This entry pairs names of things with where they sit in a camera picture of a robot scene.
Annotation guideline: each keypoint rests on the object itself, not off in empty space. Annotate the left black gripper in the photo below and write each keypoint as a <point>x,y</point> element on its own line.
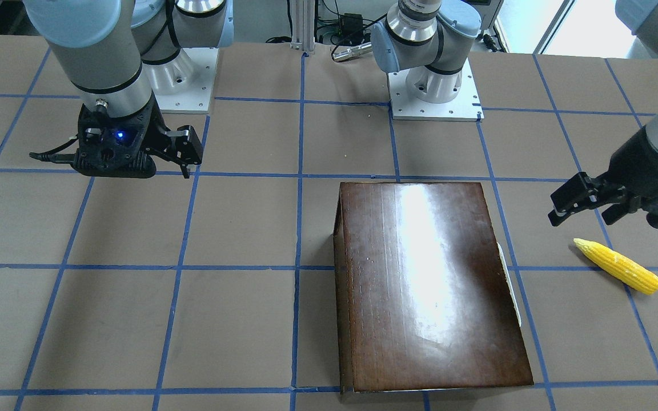
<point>648,158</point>

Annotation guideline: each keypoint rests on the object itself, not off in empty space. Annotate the light wood drawer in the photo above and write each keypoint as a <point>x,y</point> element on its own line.
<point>510,284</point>

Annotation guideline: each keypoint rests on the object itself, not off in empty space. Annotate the yellow corn cob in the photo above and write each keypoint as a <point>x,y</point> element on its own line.
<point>619,266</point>

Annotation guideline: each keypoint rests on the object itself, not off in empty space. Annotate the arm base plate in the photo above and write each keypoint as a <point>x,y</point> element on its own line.
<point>419,94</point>
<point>185,84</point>

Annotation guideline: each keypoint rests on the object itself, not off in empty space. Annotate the black electronics box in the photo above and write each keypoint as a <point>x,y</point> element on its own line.
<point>349,23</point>

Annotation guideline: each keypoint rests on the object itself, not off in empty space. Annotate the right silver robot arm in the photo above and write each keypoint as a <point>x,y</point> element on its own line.
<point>120,56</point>

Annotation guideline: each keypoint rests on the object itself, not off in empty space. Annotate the dark brown wooden cabinet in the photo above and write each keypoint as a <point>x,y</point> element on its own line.
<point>421,296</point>

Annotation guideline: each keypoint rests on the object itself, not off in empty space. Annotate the silver metal cylinder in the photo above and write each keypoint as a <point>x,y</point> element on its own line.
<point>352,52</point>

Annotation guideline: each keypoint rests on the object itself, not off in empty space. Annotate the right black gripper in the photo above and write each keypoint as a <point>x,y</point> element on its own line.
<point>156,136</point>

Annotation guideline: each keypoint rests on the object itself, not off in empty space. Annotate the aluminium frame post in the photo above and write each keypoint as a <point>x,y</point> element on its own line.
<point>303,25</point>

